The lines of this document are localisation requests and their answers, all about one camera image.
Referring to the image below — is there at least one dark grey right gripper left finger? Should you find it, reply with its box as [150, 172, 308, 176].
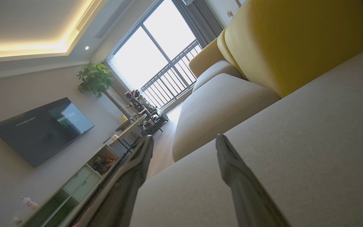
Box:
[71, 135, 154, 227]

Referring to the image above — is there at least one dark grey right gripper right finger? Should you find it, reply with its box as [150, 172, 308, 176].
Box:
[216, 134, 291, 227]

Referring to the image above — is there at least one white tv cabinet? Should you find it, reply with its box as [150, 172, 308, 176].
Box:
[13, 143, 128, 227]

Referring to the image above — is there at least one table with black legs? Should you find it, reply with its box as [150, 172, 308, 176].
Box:
[104, 113, 149, 152]

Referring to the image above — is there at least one beige sofa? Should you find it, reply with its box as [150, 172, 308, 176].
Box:
[130, 44, 363, 227]

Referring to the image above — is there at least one wheeled robot cart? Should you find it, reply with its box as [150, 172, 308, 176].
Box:
[125, 89, 169, 136]

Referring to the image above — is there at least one white bottle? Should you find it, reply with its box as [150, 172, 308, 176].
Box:
[21, 196, 39, 210]

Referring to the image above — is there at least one black flat television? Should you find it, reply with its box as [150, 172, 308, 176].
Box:
[0, 97, 95, 168]

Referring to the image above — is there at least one white sheer curtain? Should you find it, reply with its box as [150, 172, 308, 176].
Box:
[104, 55, 133, 118]

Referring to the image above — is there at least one green potted plant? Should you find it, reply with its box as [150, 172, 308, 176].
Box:
[76, 61, 115, 98]

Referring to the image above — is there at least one grey balcony railing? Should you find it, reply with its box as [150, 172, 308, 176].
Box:
[141, 39, 202, 109]

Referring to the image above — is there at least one small beige sofa seat cushion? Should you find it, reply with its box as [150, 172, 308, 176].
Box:
[193, 60, 243, 93]

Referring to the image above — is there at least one pale yellow sofa armrest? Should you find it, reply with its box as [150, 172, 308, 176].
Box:
[188, 38, 226, 79]

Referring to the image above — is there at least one yellow sofa back cushion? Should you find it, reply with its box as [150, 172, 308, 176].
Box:
[217, 0, 363, 98]

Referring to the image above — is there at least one grey curtain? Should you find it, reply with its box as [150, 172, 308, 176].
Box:
[172, 0, 224, 48]

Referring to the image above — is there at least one dark cable clutter pile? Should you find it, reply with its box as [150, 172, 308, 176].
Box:
[93, 156, 116, 175]

